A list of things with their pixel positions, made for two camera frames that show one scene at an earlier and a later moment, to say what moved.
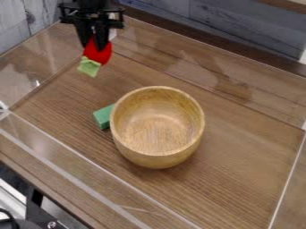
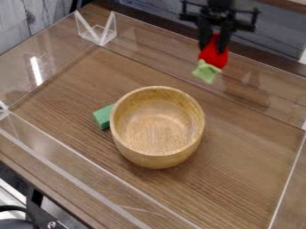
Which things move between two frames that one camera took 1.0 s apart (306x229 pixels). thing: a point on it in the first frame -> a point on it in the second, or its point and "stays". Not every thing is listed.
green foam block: [103, 115] stays
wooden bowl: [156, 126] stays
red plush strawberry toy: [91, 52] -> [210, 55]
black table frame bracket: [38, 216] stays
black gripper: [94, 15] -> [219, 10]
